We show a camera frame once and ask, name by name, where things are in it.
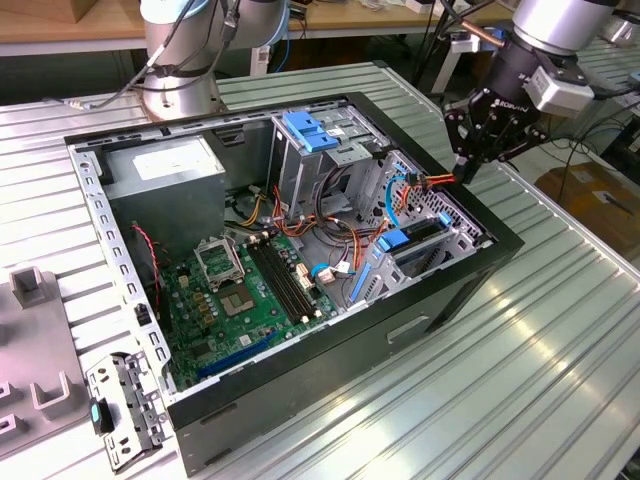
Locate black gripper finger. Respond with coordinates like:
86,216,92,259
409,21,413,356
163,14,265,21
463,117,545,185
444,89,489,171

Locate orange power wire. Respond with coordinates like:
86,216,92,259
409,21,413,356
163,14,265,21
394,171,457,211

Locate hard disk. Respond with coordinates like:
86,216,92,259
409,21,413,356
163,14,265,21
351,212,454,305

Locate grey metal disk bay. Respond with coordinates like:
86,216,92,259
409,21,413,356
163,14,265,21
347,149,494,306

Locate black tripod stand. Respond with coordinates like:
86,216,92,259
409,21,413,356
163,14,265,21
412,0,469,99

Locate metal slat side table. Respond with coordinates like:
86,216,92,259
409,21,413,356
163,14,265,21
569,32,640,119

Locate brown cardboard box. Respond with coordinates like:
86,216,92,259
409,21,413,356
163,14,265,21
534,162,640,261

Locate blue plastic drive latch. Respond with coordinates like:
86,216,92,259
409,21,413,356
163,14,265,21
282,112,341,154

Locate grey metal drive cage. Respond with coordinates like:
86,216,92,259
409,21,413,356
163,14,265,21
267,102,391,226

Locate black RAM slot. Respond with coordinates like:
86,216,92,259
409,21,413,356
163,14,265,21
262,237,322,319
248,240,307,326

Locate metal socket cover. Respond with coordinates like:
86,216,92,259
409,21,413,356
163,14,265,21
193,238,246,291

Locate CPU socket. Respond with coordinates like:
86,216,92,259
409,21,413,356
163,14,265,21
214,282,256,319

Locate black open PC case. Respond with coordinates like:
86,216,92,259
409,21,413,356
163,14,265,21
63,91,525,476

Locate grey power supply unit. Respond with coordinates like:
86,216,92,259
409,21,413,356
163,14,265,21
102,134,227,259

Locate blue expansion slot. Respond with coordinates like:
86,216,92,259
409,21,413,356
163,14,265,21
195,332,279,381

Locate green motherboard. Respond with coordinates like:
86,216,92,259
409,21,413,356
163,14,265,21
159,232,341,391

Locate black latch with teal tab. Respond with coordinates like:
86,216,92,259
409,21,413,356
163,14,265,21
89,398,115,434

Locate grey parts rack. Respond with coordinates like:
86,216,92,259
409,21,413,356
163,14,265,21
0,269,91,464

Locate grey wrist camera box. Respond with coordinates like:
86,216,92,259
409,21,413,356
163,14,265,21
524,63,596,119

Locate black camera cable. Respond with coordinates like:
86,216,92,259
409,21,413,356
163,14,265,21
592,84,634,100

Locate blue data wire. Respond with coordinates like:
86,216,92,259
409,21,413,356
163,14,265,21
386,162,417,227

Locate black looped cable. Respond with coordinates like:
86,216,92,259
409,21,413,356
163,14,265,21
314,167,351,226

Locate orange yellow red wire bundle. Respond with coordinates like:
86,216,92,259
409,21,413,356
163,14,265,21
344,209,389,271

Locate orange black wire bundle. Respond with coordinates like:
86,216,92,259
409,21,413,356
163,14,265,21
272,185,321,239

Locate small blue wire white plug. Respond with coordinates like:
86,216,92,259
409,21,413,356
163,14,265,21
309,263,359,286

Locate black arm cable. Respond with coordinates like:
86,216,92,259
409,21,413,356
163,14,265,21
42,0,241,111

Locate red black twisted wire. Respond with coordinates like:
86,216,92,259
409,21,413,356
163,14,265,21
130,223,164,321

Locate metal expansion card bracket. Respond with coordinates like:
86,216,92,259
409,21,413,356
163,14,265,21
84,349,171,474

